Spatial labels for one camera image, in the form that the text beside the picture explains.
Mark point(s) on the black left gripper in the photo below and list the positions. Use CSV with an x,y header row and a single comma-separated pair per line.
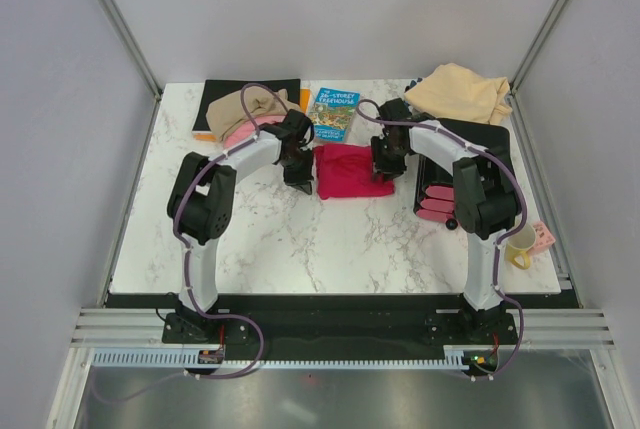
x,y
305,177

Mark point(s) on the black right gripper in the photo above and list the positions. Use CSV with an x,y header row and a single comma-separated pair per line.
x,y
379,164

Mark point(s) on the magenta t shirt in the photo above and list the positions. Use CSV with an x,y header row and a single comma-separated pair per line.
x,y
346,171

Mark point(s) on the black pink drawer organizer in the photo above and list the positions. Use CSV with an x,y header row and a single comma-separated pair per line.
x,y
435,193

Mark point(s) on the blue illustrated paperback book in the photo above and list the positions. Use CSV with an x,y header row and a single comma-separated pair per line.
x,y
331,114

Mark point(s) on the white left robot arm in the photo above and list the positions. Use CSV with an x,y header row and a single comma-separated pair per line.
x,y
201,202

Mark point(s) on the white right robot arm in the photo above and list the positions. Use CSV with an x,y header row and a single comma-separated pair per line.
x,y
482,288

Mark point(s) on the light pink t shirt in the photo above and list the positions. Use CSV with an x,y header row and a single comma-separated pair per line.
x,y
246,129

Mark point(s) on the cream yellow t shirt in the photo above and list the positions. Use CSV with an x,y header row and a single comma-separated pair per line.
x,y
455,92

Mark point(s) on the beige t shirt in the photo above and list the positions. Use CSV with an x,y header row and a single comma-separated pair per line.
x,y
226,114

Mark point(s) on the black notebook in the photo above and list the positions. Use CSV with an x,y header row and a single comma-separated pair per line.
x,y
215,89

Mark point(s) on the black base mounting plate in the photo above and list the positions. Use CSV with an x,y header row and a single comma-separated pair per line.
x,y
340,327

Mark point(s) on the yellow mug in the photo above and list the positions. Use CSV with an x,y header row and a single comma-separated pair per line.
x,y
518,246

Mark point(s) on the pink small box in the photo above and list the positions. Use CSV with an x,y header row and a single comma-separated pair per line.
x,y
544,238

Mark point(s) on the white slotted cable duct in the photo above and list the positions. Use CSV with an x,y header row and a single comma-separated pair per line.
x,y
193,358

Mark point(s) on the right aluminium frame post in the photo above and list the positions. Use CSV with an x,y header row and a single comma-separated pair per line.
x,y
543,33

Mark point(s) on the aluminium frame post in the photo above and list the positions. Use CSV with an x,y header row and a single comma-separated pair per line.
x,y
131,46
543,33

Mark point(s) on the left aluminium frame post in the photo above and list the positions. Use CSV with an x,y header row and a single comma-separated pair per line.
x,y
131,46

